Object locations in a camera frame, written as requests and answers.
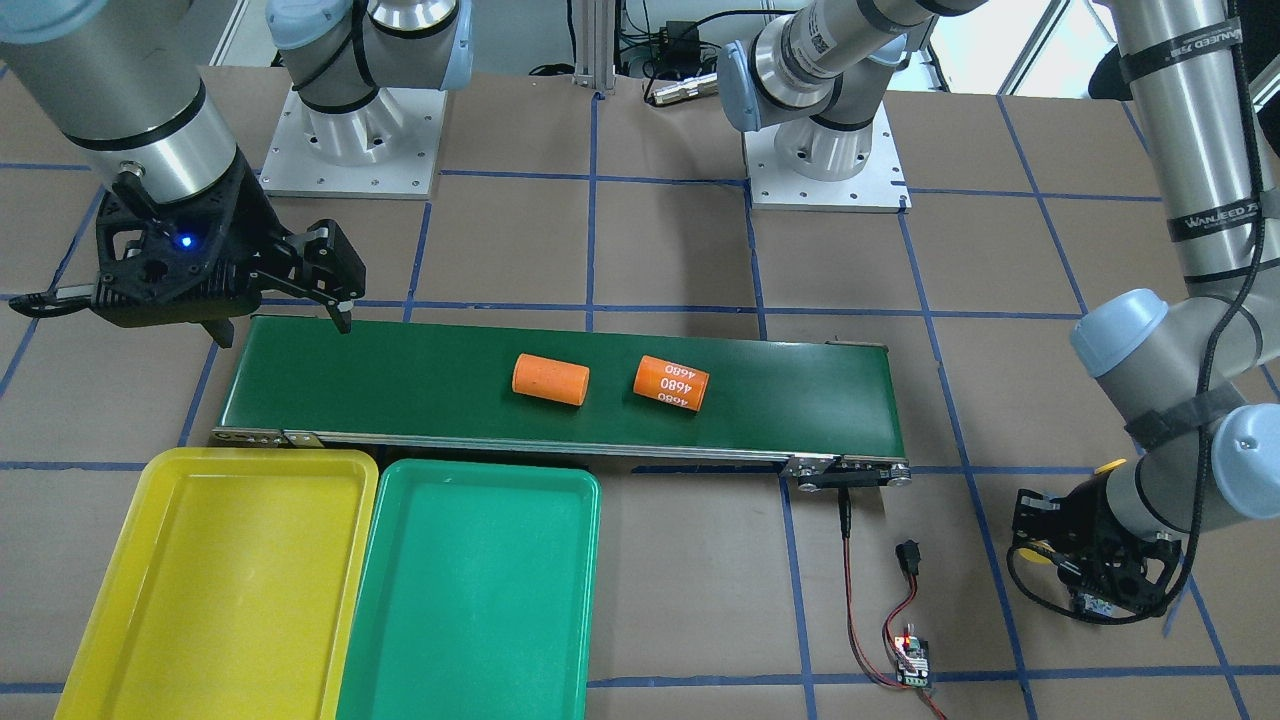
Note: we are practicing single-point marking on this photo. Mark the orange cylinder with 4680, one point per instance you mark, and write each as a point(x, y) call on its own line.
point(671, 383)

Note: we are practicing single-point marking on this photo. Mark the plain orange cylinder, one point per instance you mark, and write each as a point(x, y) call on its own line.
point(550, 379)

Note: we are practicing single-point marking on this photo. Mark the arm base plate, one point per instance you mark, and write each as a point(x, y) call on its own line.
point(387, 150)
point(800, 166)

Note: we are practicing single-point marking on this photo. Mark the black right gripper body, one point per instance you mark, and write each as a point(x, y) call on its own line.
point(247, 228)

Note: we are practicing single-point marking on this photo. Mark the aluminium frame post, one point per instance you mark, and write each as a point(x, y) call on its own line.
point(594, 27)

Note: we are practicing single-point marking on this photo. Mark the yellow push button bottom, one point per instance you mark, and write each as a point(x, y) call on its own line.
point(1109, 466)

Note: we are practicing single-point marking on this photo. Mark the yellow push button top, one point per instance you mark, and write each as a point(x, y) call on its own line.
point(1036, 552)

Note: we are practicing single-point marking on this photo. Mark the small motor controller board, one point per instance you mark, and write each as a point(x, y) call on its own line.
point(912, 662)

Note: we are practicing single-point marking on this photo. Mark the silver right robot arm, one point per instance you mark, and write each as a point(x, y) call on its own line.
point(115, 80)

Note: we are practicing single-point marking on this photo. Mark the green plastic tray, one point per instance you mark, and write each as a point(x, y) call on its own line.
point(477, 595)

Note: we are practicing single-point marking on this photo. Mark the yellow plastic tray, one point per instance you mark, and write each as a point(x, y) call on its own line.
point(231, 590)

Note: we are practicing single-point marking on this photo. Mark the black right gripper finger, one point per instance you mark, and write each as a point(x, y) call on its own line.
point(319, 265)
point(222, 331)

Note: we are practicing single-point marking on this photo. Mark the black power adapter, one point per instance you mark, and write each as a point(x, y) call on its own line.
point(679, 42)

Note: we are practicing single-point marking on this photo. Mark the green conveyor belt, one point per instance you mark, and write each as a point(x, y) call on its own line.
point(825, 415)

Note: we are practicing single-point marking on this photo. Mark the yellow push button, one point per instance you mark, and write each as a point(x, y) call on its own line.
point(1036, 552)
point(1109, 466)

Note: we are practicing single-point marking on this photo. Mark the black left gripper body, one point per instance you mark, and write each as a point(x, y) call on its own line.
point(1098, 527)

